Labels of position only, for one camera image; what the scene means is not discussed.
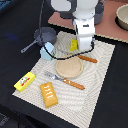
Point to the orange bread loaf toy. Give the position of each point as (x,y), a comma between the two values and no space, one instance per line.
(49,95)

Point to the white milk carton toy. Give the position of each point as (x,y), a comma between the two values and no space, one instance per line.
(48,51)

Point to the pink toy stove top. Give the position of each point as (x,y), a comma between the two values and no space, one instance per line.
(106,28)

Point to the yellow cheese wedge toy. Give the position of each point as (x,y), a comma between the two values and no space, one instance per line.
(73,45)

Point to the toy knife wooden handle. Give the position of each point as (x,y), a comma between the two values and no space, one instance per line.
(80,56)

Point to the round wooden plate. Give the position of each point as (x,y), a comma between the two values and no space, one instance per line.
(69,68)

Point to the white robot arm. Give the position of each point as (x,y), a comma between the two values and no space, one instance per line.
(83,12)

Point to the beige bowl on stove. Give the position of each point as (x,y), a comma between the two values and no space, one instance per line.
(122,14)

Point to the toy fork wooden handle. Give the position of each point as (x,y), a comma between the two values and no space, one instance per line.
(69,82)

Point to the beige woven placemat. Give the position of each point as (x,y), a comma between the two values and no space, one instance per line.
(75,106)

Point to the grey saucepan with handle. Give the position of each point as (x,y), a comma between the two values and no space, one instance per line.
(42,36)

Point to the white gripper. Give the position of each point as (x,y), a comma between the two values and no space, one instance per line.
(85,31)

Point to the dark grey pot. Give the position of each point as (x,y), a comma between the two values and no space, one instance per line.
(99,10)

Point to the yellow butter box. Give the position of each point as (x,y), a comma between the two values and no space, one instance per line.
(24,81)

